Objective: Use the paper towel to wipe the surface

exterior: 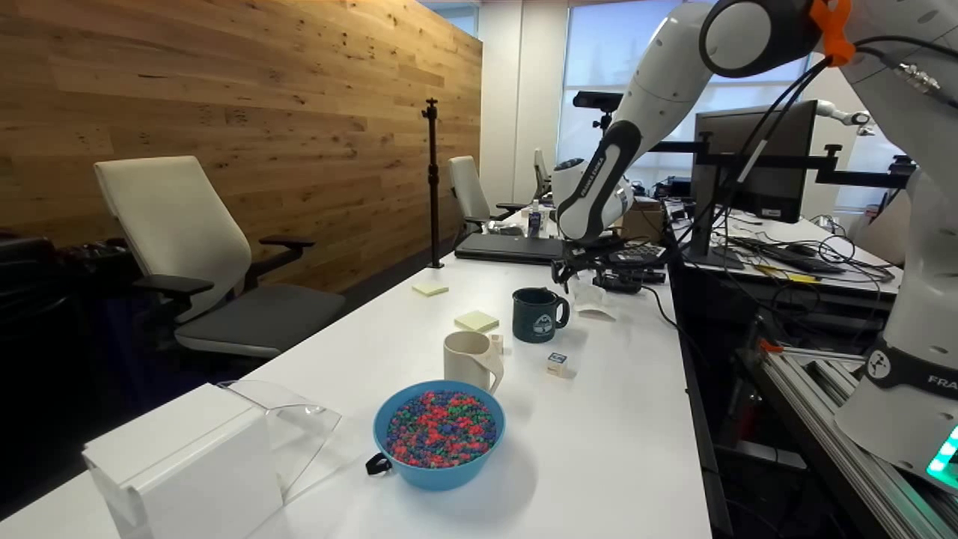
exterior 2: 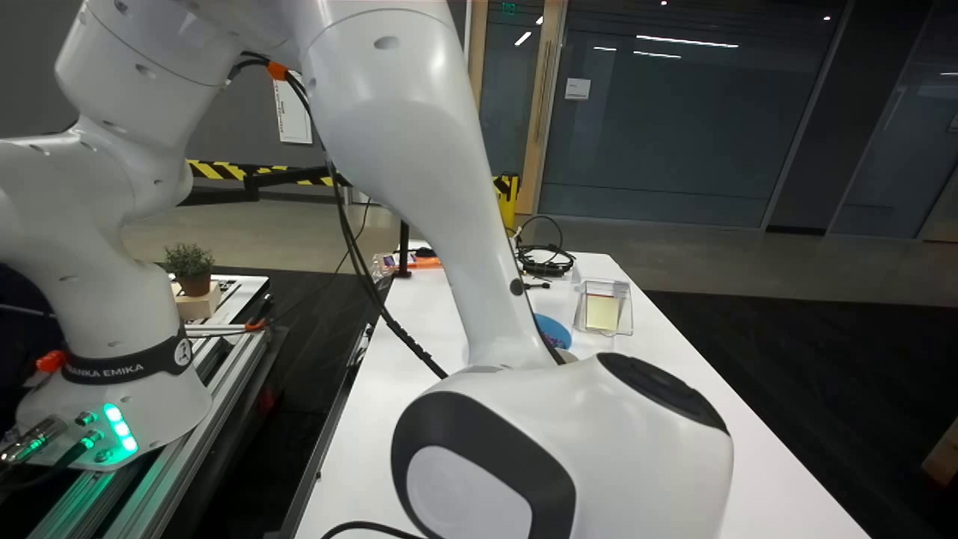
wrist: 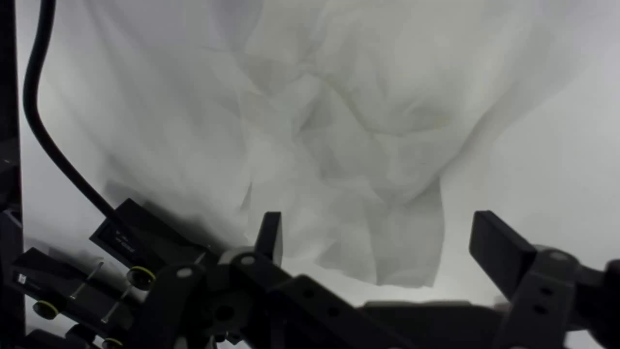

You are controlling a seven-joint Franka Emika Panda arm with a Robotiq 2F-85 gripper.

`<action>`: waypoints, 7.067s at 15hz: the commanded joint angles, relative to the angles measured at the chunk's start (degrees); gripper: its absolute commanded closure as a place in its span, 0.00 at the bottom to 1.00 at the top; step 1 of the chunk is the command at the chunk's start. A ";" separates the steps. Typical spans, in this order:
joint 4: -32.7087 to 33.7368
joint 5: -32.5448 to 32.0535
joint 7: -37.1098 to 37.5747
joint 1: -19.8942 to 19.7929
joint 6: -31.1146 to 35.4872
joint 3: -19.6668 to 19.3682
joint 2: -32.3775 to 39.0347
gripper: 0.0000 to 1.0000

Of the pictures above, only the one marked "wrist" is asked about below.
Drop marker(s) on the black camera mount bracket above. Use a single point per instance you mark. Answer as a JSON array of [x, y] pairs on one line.
[[50, 283]]

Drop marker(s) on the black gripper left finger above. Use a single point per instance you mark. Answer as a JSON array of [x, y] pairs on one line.
[[283, 310]]

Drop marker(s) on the white cloth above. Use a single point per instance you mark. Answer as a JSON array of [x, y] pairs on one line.
[[322, 128]]

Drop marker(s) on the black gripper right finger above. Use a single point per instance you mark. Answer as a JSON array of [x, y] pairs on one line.
[[548, 291]]

